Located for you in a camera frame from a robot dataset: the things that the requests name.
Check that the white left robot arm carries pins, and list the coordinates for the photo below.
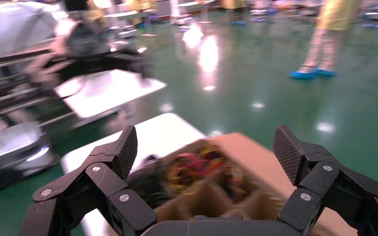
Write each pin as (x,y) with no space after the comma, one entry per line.
(13,29)

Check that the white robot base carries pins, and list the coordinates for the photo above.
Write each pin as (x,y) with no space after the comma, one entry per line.
(6,143)

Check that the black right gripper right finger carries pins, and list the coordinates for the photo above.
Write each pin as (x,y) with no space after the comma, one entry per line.
(319,179)

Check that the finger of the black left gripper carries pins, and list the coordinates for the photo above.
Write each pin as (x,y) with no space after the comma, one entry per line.
(133,62)
(47,73)

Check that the brown divided cardboard box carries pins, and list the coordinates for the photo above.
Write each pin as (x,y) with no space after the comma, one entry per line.
(257,156)

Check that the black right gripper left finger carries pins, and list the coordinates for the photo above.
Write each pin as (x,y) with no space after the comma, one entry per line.
(107,182)

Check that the person with pink trousers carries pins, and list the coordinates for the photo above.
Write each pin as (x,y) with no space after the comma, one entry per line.
(332,16)

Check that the white side table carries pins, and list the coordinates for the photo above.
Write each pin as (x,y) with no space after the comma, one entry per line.
(110,91)

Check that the metal roller rack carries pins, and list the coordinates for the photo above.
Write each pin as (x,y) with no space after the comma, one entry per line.
(13,97)

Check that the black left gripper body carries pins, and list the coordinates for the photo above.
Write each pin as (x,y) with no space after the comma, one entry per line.
(84,39)

